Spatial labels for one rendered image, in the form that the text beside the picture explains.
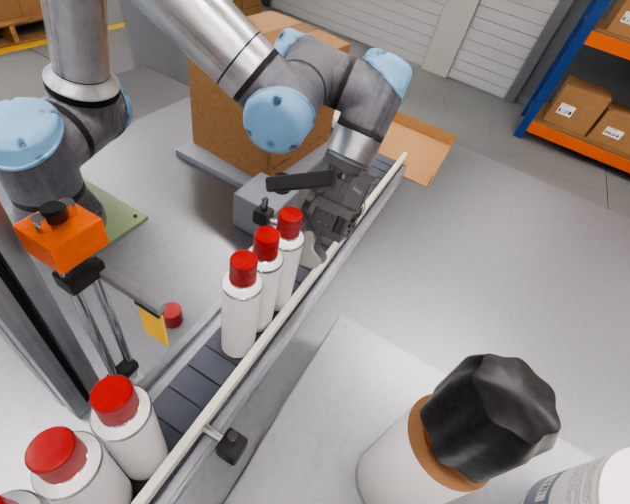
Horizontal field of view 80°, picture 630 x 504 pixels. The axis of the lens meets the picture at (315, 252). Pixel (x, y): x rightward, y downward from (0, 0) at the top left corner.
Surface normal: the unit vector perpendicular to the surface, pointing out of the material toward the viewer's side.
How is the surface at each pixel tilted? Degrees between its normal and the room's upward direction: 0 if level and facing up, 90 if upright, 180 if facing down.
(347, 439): 0
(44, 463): 2
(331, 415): 0
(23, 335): 90
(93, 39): 101
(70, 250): 90
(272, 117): 92
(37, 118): 9
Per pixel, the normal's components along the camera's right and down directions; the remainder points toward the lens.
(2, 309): 0.86, 0.47
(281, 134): -0.24, 0.70
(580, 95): -0.52, 0.56
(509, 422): 0.08, -0.43
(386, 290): 0.18, -0.66
